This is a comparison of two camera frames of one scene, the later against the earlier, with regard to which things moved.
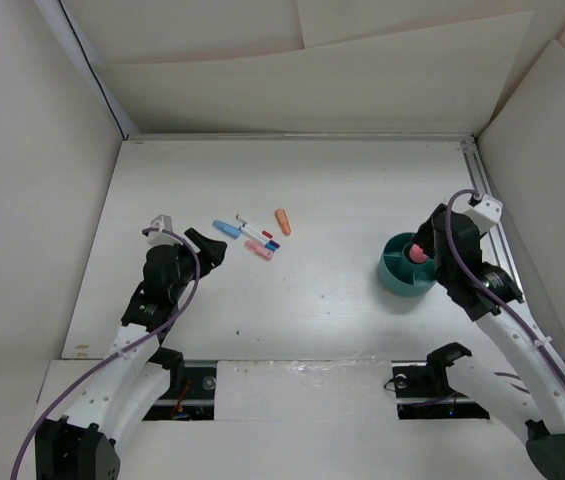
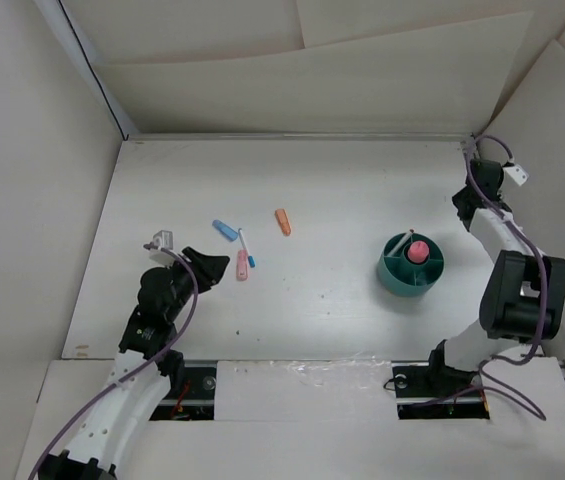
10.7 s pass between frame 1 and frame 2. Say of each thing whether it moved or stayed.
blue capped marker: moved
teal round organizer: stayed
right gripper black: moved
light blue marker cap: stayed
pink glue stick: stayed
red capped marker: moved
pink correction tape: moved
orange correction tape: stayed
